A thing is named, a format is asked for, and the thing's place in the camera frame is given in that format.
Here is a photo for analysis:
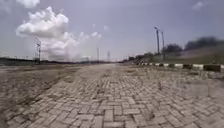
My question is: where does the grey brick paved path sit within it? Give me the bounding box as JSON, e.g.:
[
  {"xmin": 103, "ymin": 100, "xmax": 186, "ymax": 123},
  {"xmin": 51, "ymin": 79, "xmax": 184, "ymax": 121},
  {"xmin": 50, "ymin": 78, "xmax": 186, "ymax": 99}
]
[{"xmin": 0, "ymin": 63, "xmax": 224, "ymax": 128}]

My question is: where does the tall lamp pole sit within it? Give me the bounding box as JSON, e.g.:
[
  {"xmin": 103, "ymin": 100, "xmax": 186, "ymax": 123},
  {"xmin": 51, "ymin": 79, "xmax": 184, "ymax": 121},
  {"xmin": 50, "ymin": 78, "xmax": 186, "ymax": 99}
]
[{"xmin": 153, "ymin": 26, "xmax": 161, "ymax": 56}]

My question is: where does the black and white kerb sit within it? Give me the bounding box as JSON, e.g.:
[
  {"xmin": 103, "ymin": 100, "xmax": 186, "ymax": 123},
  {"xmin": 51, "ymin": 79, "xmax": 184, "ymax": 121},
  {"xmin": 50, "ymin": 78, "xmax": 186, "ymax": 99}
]
[{"xmin": 134, "ymin": 61, "xmax": 224, "ymax": 73}]

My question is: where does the pole with crossarms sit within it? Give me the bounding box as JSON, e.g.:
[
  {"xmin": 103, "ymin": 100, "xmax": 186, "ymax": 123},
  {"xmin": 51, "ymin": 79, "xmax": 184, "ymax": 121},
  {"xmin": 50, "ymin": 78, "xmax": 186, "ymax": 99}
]
[{"xmin": 34, "ymin": 37, "xmax": 42, "ymax": 64}]

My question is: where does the row of trees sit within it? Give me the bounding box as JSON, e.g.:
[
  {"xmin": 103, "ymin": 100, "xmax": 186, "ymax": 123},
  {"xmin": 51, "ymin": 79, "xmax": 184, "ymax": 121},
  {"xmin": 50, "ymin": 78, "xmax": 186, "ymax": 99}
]
[{"xmin": 128, "ymin": 35, "xmax": 224, "ymax": 63}]

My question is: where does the long dark fence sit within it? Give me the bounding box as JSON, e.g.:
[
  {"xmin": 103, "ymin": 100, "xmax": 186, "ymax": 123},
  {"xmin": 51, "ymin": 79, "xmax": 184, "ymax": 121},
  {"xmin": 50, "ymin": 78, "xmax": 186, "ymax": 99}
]
[{"xmin": 0, "ymin": 57, "xmax": 114, "ymax": 66}]

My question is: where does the grey embankment wall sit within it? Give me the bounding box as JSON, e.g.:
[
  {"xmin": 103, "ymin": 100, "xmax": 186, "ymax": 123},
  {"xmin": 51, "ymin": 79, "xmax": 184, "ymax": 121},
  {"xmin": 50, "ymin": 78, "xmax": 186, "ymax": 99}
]
[{"xmin": 146, "ymin": 44, "xmax": 224, "ymax": 66}]

